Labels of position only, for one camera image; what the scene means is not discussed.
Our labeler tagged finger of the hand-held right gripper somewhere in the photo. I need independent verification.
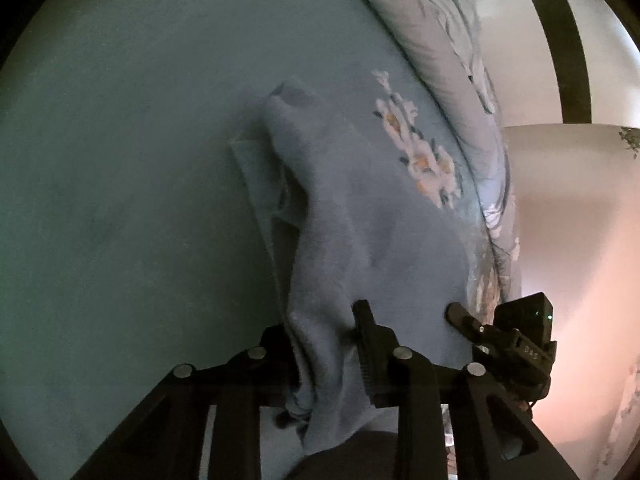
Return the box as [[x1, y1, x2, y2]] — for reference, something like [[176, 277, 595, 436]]
[[445, 301, 493, 349]]

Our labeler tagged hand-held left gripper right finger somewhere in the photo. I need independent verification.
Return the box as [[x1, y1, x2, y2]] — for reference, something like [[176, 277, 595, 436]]
[[352, 299, 578, 480]]

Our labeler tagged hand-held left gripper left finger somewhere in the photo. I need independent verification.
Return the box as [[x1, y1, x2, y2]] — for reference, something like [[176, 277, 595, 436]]
[[70, 324, 303, 480]]

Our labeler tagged light blue towel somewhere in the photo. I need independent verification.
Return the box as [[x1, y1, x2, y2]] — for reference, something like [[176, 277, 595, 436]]
[[227, 77, 496, 480]]

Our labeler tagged white floral cloth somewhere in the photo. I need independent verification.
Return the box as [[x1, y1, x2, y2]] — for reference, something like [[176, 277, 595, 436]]
[[499, 124, 640, 476]]

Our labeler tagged teal floral bed sheet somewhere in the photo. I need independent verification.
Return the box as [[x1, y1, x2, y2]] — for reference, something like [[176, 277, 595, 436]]
[[0, 0, 501, 480]]

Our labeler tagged light blue floral quilt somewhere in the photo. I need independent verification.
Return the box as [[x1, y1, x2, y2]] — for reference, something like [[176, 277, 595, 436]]
[[327, 0, 524, 306]]

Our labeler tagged black vertical trim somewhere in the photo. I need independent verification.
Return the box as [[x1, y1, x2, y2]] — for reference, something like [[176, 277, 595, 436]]
[[512, 0, 593, 124]]

